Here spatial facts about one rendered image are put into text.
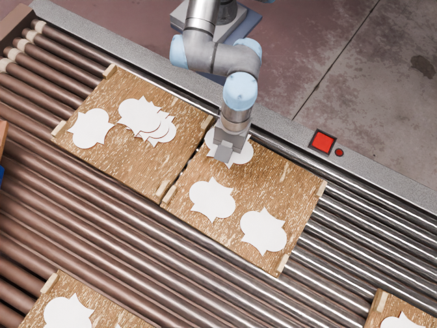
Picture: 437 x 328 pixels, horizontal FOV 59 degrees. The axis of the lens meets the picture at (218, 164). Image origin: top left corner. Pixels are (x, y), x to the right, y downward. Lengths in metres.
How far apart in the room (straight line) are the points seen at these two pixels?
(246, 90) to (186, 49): 0.18
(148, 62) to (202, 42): 0.55
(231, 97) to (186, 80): 0.58
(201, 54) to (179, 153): 0.42
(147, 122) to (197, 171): 0.23
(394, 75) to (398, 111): 0.29
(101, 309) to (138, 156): 0.46
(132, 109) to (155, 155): 0.17
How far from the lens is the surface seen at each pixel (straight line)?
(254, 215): 1.19
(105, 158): 1.28
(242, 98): 0.86
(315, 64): 2.75
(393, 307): 1.28
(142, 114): 1.30
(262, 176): 1.24
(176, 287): 1.17
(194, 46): 0.95
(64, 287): 1.20
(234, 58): 0.94
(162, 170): 1.23
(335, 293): 1.23
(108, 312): 1.16
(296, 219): 1.22
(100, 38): 1.57
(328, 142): 1.36
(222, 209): 1.18
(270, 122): 1.36
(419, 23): 3.32
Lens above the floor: 2.08
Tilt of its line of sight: 67 degrees down
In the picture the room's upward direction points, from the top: 9 degrees clockwise
